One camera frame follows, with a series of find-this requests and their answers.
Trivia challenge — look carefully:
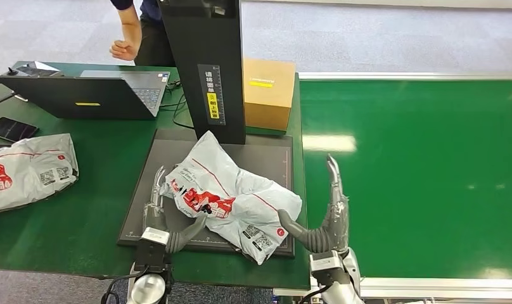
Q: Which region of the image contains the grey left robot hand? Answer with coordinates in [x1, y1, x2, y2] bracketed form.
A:
[143, 165, 209, 255]

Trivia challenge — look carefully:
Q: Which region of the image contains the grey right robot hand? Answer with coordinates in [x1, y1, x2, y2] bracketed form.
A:
[278, 154, 351, 255]

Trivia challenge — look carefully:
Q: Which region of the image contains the person's hand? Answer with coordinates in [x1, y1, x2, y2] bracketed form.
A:
[109, 39, 138, 61]

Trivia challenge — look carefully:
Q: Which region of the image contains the white courier bag red print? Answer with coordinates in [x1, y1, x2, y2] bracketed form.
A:
[0, 133, 80, 215]
[163, 130, 303, 266]

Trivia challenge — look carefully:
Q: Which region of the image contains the black inbound scanner machine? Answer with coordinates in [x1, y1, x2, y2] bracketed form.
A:
[117, 0, 295, 258]

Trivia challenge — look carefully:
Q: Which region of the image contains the green conveyor belt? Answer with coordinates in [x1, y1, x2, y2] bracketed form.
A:
[298, 79, 512, 280]

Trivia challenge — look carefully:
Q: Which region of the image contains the brown cardboard box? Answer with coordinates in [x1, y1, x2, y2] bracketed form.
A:
[242, 57, 297, 132]

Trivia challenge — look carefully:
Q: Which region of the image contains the person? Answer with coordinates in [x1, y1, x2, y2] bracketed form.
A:
[109, 0, 176, 68]

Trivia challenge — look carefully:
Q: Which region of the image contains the dark grey laptop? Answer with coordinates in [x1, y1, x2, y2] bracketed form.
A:
[0, 69, 172, 121]

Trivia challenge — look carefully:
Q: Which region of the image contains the green table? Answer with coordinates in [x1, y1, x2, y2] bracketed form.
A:
[0, 61, 310, 290]

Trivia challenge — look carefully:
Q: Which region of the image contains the black smartphone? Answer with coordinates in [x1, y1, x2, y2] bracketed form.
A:
[0, 117, 40, 144]

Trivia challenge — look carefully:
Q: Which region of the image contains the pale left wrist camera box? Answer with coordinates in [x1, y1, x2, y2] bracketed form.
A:
[134, 226, 173, 274]

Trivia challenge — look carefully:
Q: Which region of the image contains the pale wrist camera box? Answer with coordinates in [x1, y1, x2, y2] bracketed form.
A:
[309, 250, 346, 287]
[134, 226, 173, 274]

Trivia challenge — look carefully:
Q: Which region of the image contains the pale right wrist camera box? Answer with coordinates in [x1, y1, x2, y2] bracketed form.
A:
[309, 250, 346, 287]

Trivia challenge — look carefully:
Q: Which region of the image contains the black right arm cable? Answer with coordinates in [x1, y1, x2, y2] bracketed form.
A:
[298, 284, 329, 304]

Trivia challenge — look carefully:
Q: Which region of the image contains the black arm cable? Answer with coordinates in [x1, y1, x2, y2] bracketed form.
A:
[298, 284, 329, 304]
[100, 268, 150, 304]

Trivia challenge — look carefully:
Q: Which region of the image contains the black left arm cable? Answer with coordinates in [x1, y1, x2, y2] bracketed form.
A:
[100, 268, 150, 304]

